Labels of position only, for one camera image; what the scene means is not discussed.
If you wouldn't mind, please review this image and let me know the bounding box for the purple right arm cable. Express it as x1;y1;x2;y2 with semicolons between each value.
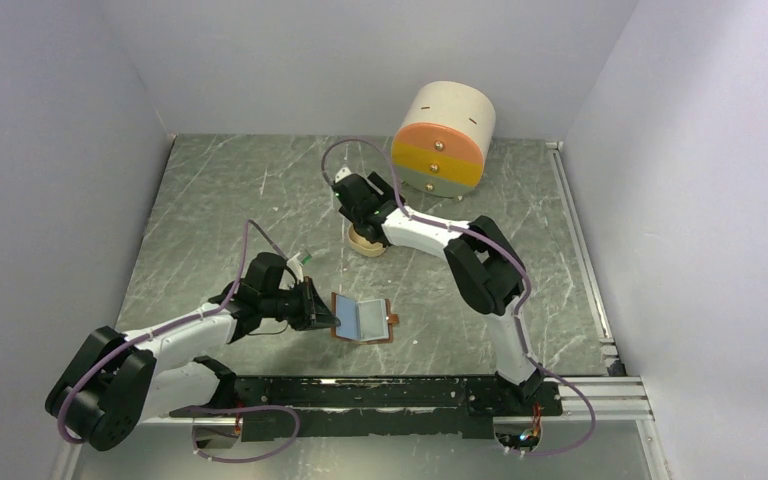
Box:
320;137;597;460

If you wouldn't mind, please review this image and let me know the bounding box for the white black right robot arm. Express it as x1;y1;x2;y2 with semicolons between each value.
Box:
332;167;543;414

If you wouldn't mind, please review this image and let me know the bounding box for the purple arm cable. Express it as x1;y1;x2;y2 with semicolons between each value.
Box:
320;137;597;460
57;219;299;445

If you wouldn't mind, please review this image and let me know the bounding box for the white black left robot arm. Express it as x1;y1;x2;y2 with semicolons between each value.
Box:
44;252;340;451

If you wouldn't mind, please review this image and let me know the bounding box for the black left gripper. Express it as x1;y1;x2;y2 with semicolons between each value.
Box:
261;276;341;331

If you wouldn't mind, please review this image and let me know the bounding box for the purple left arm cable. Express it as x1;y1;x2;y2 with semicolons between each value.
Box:
57;219;299;445

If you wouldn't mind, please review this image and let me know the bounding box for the brown leather card holder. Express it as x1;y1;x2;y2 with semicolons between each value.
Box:
331;292;399;345

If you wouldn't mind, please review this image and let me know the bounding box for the round mini drawer cabinet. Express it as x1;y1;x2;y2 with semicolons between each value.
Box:
391;81;496;198

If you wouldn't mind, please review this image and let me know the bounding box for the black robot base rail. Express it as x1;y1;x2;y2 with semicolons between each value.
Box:
171;374;564;442

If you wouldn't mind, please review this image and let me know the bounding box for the aluminium frame rail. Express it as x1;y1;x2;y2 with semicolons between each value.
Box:
546;141;672;479

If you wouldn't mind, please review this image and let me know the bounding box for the beige oval card tray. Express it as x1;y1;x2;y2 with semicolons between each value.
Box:
347;225;387;258

